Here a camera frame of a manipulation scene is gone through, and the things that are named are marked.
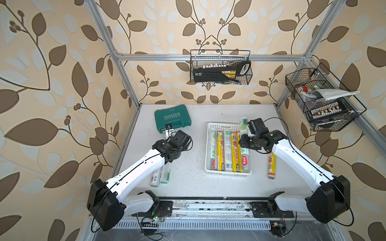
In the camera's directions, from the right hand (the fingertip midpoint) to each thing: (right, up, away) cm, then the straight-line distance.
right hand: (242, 142), depth 83 cm
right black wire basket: (+34, +34, +1) cm, 48 cm away
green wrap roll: (-1, -9, -9) cm, 13 cm away
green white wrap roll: (-7, -6, +8) cm, 12 cm away
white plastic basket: (-19, -17, +1) cm, 26 cm away
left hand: (-37, 0, -3) cm, 37 cm away
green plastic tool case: (-40, +15, +25) cm, 49 cm away
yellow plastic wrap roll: (-11, -6, +8) cm, 15 cm away
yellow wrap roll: (-3, -6, +9) cm, 11 cm away
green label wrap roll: (-16, -5, +8) cm, 19 cm away
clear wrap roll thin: (-43, -16, 0) cm, 46 cm away
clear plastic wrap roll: (-48, -21, -3) cm, 53 cm away
